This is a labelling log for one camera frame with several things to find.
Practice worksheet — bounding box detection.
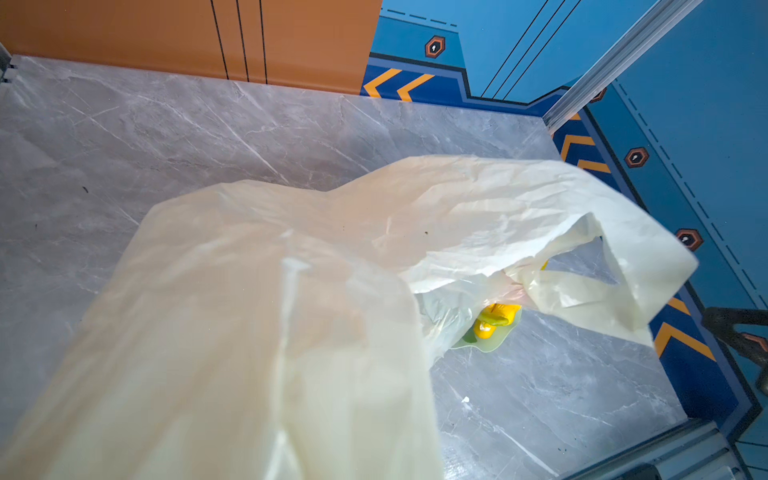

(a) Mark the yellow banana bunch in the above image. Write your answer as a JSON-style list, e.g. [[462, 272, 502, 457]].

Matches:
[[473, 303, 522, 340]]

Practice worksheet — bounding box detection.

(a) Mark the cream plastic bag orange print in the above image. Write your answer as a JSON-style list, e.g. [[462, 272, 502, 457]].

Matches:
[[1, 155, 698, 479]]

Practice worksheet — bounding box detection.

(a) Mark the light green fruit plate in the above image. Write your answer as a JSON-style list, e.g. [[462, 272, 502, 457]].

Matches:
[[452, 304, 522, 353]]

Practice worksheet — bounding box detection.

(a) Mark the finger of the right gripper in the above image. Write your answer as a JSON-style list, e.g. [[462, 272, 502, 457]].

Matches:
[[701, 307, 767, 395]]

